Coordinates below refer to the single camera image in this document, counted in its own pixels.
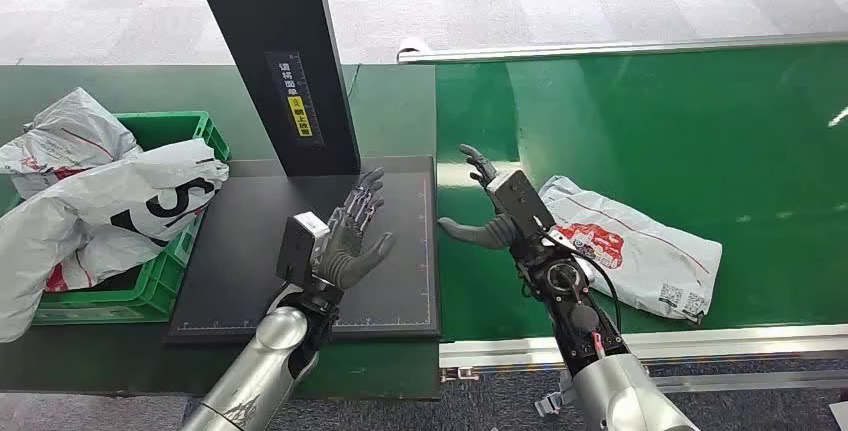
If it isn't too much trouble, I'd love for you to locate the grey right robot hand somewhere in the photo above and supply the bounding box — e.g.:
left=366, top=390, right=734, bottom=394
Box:
left=437, top=143, right=521, bottom=252

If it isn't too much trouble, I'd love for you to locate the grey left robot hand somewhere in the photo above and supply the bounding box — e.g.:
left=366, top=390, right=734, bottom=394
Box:
left=316, top=167, right=397, bottom=291

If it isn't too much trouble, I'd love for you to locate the white package with QR codes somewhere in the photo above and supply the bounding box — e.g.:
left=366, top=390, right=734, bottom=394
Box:
left=537, top=175, right=724, bottom=325

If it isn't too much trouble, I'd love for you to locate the black weighing platform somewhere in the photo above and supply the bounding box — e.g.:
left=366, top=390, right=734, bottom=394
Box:
left=163, top=155, right=443, bottom=348

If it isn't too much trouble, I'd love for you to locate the green plastic basket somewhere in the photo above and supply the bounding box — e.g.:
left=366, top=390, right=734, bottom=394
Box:
left=0, top=110, right=232, bottom=327

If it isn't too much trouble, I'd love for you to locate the white package with black letters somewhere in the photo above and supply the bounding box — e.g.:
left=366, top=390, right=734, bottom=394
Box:
left=0, top=139, right=231, bottom=344

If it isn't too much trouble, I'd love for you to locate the white package with red line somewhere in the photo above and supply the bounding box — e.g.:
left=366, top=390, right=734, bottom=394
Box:
left=0, top=87, right=144, bottom=201

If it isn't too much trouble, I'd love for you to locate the black and yellow column label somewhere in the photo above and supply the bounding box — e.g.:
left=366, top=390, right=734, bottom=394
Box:
left=264, top=50, right=326, bottom=149

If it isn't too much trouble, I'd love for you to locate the green conveyor belt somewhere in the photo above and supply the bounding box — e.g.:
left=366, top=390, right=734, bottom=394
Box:
left=435, top=42, right=848, bottom=343

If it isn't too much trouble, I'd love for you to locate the black scale column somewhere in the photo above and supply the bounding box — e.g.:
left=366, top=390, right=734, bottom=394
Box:
left=184, top=0, right=362, bottom=178

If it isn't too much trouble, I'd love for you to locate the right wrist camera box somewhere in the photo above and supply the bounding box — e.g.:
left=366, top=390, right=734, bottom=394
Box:
left=486, top=169, right=558, bottom=240

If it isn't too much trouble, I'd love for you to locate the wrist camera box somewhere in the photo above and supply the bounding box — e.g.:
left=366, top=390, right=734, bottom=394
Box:
left=486, top=169, right=558, bottom=240
left=276, top=211, right=331, bottom=286

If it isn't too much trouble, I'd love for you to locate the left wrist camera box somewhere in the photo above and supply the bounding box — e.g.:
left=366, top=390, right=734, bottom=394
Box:
left=276, top=211, right=331, bottom=286

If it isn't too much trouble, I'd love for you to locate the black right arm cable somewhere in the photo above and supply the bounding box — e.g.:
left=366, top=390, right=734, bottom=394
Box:
left=543, top=234, right=624, bottom=335

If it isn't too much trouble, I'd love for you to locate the thin aluminium conveyor rail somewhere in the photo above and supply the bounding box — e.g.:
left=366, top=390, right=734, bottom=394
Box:
left=397, top=31, right=848, bottom=65

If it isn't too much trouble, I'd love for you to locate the wide aluminium conveyor rail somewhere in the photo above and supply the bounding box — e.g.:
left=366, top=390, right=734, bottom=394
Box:
left=438, top=323, right=848, bottom=371

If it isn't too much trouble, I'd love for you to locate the aluminium frame lower bar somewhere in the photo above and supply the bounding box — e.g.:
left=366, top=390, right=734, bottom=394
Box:
left=652, top=370, right=848, bottom=395

